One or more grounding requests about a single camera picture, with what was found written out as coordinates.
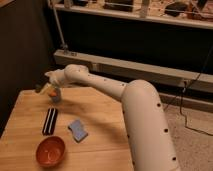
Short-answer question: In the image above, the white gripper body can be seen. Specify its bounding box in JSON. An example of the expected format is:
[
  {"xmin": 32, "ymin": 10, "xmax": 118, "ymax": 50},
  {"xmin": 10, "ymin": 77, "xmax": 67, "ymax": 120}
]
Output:
[{"xmin": 45, "ymin": 69, "xmax": 67, "ymax": 87}]

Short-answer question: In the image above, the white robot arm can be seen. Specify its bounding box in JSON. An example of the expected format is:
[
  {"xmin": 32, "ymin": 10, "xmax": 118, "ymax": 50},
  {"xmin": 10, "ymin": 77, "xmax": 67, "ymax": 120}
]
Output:
[{"xmin": 45, "ymin": 64, "xmax": 181, "ymax": 171}]

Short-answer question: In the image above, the blue ceramic cup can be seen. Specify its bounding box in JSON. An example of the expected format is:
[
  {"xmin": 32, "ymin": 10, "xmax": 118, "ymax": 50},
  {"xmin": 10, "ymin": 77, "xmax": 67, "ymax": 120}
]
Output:
[{"xmin": 49, "ymin": 87, "xmax": 62, "ymax": 103}]

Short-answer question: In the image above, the metal pole with clamp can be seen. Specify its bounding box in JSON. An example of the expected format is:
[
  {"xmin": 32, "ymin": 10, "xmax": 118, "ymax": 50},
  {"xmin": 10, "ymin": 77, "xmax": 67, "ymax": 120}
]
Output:
[{"xmin": 50, "ymin": 0, "xmax": 77, "ymax": 56}]

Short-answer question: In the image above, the black white striped eraser block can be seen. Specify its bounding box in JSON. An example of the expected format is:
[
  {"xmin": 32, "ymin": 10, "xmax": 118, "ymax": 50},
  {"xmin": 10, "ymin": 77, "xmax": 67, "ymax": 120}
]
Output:
[{"xmin": 42, "ymin": 108, "xmax": 58, "ymax": 135}]

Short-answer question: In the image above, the blue sponge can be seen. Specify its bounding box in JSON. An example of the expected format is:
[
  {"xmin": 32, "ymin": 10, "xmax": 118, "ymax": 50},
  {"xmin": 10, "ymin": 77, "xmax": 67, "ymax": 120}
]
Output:
[{"xmin": 68, "ymin": 120, "xmax": 88, "ymax": 143}]

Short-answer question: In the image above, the orange bowl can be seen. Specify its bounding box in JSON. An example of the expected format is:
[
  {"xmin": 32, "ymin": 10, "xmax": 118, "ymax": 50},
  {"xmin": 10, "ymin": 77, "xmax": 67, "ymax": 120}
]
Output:
[{"xmin": 35, "ymin": 136, "xmax": 66, "ymax": 168}]

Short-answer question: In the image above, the white shelf rail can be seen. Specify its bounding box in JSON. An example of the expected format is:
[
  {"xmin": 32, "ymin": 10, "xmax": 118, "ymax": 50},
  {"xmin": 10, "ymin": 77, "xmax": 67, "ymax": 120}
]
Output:
[{"xmin": 55, "ymin": 4, "xmax": 213, "ymax": 30}]

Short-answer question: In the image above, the black cable on floor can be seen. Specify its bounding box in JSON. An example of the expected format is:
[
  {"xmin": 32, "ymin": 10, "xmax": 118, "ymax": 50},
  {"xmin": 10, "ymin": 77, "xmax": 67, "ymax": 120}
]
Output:
[{"xmin": 163, "ymin": 46, "xmax": 213, "ymax": 137}]

